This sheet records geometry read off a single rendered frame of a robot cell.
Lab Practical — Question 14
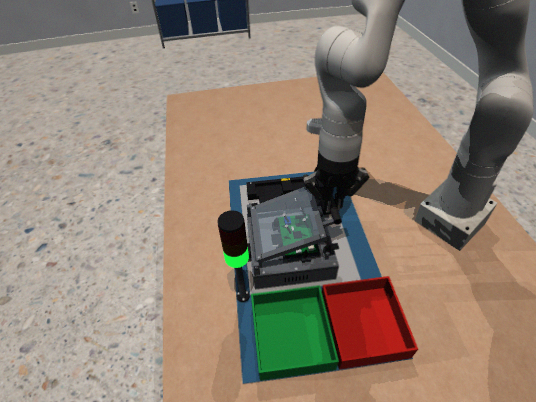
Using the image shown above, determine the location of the red bin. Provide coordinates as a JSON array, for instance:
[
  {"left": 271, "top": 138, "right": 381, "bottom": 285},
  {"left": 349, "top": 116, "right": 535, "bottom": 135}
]
[{"left": 322, "top": 276, "right": 418, "bottom": 370}]

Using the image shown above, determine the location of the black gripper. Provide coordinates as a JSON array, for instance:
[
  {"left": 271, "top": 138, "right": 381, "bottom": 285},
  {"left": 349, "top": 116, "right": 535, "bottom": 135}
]
[{"left": 303, "top": 149, "right": 370, "bottom": 213}]

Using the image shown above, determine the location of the green open tray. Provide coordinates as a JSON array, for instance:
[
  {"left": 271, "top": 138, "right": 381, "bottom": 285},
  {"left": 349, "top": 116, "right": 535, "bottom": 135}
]
[{"left": 251, "top": 285, "right": 339, "bottom": 381}]

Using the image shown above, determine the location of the green circuit board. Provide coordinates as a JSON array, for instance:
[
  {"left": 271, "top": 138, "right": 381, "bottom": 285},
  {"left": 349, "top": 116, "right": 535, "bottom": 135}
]
[{"left": 285, "top": 244, "right": 318, "bottom": 256}]

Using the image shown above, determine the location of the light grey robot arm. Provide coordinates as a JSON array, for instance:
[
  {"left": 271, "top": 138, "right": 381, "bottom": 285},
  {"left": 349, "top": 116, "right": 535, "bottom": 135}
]
[{"left": 306, "top": 0, "right": 534, "bottom": 218}]

